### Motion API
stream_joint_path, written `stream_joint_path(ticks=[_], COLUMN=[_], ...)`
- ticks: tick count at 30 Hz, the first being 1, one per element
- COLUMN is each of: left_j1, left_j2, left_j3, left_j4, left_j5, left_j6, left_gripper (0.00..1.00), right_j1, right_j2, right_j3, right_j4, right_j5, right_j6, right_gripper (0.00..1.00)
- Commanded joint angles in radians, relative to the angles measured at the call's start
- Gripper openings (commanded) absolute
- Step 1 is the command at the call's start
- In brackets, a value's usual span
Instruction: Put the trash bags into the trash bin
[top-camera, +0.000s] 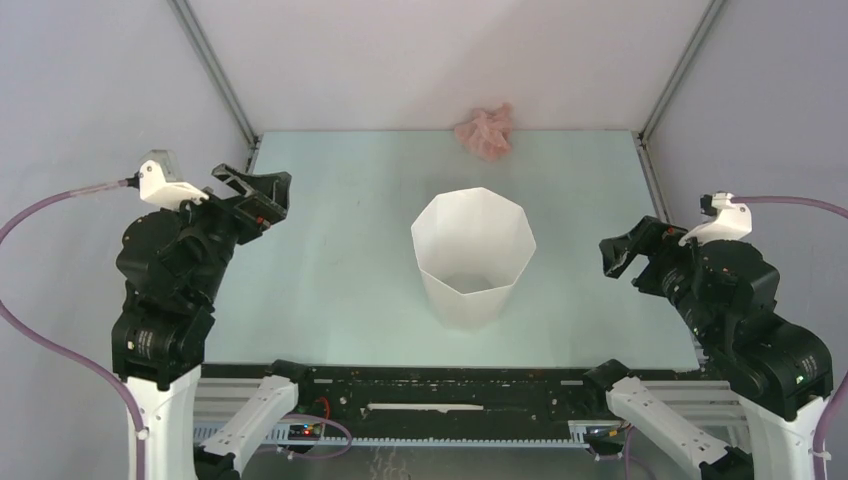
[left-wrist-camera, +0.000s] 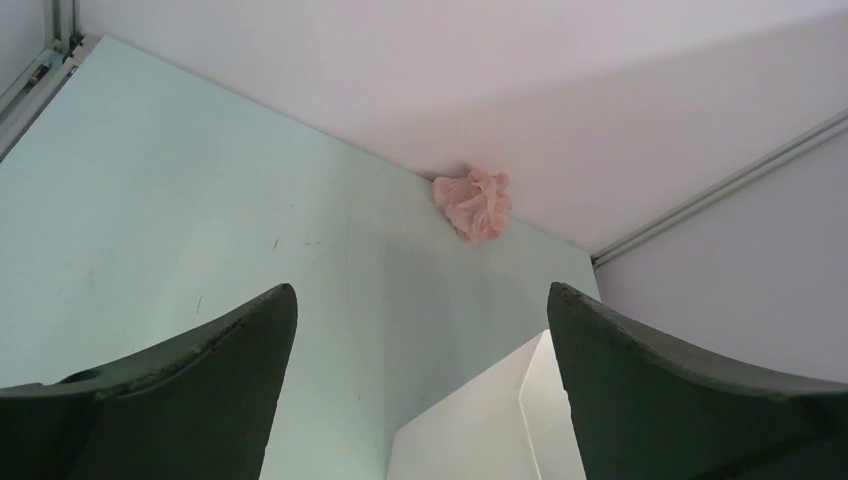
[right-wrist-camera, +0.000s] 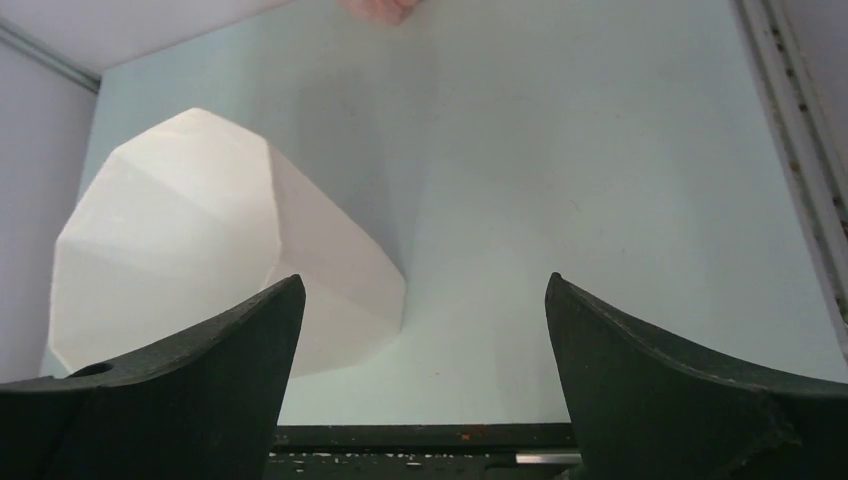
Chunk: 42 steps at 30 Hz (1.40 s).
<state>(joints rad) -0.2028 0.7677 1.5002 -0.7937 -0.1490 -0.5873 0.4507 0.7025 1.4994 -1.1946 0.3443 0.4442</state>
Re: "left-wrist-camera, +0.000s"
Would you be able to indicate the pink plastic trash bag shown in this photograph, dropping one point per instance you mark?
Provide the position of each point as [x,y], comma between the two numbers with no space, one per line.
[477,206]

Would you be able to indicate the aluminium frame rail right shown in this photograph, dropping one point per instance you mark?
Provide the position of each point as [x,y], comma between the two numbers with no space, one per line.
[782,156]

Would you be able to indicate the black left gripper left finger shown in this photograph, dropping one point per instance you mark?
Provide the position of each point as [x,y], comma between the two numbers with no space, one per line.
[199,405]

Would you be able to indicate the white faceted trash bin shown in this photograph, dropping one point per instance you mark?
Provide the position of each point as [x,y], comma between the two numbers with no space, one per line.
[513,421]

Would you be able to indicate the aluminium frame rail left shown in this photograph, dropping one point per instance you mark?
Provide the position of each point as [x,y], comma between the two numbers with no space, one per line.
[42,45]

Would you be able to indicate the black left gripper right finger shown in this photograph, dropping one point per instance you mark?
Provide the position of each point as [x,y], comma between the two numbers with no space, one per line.
[648,405]

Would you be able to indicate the aluminium frame rail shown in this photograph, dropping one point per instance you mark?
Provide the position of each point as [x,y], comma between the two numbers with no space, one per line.
[782,156]
[42,45]

